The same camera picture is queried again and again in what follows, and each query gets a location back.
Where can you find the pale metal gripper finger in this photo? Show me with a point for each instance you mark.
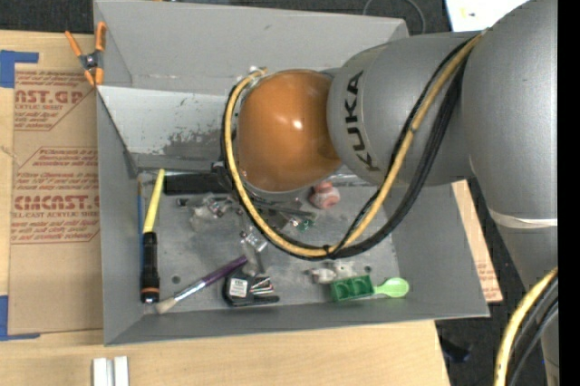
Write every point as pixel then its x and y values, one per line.
pixel 213 209
pixel 254 244

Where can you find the pink and white toy cup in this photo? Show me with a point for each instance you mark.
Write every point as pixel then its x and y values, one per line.
pixel 324 195

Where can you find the black device with white label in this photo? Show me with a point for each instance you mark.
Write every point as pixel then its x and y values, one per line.
pixel 240 289

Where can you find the blue thin stick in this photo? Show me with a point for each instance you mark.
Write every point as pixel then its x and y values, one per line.
pixel 140 207

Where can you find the small white toy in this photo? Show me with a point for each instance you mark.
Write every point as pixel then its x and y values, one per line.
pixel 328 273

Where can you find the green toy block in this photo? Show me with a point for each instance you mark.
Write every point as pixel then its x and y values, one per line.
pixel 351 288

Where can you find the light green plastic spoon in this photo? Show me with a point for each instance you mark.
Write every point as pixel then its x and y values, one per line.
pixel 393 287

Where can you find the grey metal bin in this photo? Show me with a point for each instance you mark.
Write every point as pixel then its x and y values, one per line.
pixel 190 44

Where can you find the brown cardboard board, red print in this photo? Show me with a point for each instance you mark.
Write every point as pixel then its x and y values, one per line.
pixel 54 275

